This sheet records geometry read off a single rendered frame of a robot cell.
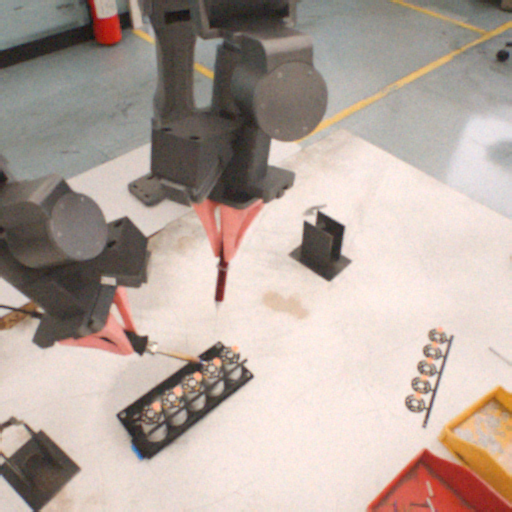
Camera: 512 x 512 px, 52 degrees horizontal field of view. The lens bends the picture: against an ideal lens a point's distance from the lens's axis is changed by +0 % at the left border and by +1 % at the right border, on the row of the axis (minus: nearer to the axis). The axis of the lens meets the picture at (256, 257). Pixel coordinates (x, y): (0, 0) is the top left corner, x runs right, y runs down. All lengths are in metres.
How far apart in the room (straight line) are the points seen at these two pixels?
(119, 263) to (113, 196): 0.49
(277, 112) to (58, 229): 0.19
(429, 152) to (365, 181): 1.49
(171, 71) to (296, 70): 0.40
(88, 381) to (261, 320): 0.24
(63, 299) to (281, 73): 0.28
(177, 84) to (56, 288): 0.39
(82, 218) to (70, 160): 1.97
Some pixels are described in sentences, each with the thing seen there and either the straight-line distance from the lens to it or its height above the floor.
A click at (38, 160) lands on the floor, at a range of 2.47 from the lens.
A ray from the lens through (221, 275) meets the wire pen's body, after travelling 0.54.
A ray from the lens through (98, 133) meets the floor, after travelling 2.56.
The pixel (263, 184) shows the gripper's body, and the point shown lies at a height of 1.05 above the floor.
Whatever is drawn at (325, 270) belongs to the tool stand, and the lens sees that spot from 0.79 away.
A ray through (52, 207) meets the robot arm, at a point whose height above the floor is 1.07.
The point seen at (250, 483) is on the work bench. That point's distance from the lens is 0.63.
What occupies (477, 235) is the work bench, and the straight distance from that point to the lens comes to 0.92.
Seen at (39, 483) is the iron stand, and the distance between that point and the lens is 0.67.
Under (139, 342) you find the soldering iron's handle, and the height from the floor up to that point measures 0.86.
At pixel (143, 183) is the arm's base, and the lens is 0.95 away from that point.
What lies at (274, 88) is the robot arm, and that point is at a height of 1.16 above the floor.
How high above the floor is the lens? 1.34
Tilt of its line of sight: 47 degrees down
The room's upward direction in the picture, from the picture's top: straight up
